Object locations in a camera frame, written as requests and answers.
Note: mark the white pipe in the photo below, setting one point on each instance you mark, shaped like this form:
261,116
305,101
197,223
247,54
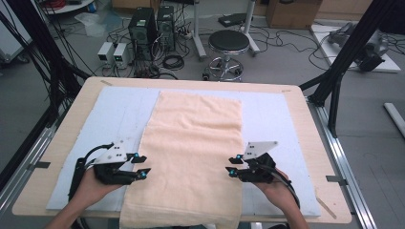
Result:
394,116

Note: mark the person's left hand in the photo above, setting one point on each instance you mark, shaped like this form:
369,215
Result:
89,191

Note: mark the white gridded foam mat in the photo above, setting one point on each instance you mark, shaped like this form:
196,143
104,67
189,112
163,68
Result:
270,117

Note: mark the white round table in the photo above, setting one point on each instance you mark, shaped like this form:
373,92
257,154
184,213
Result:
71,7

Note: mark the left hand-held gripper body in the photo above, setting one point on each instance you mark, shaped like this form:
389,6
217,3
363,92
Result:
111,165

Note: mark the peach terry towel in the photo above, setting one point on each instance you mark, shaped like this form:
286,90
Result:
191,143

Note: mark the white desk leg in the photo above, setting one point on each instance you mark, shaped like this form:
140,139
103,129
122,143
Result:
198,35
250,25

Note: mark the person's right hand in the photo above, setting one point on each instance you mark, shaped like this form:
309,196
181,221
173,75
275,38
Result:
278,194

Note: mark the black flat device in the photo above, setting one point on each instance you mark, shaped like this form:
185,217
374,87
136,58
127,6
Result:
231,19

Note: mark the clear plastic bag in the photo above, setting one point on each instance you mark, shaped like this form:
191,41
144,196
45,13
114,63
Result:
95,24

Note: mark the person's legs in jeans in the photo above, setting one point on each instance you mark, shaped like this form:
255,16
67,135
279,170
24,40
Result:
114,224

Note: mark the white power supply unit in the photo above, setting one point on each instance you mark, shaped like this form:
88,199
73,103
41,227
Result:
121,54
105,53

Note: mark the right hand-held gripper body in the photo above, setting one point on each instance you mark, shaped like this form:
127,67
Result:
258,165

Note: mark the white base board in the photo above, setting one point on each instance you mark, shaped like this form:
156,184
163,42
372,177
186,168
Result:
387,65

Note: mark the slim black computer tower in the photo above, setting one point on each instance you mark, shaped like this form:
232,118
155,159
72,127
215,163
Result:
166,28

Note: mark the aluminium rail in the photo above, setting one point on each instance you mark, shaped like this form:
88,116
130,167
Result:
28,165
344,159

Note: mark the large black computer tower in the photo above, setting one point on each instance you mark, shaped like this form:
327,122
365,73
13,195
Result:
141,31

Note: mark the black metal frame stand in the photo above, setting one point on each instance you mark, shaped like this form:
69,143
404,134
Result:
35,35
347,54

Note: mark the black round stool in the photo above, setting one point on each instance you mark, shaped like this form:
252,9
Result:
228,40

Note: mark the grey tape piece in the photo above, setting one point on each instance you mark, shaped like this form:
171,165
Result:
336,179
40,165

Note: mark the cardboard box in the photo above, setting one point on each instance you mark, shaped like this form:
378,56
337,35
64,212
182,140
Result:
293,14

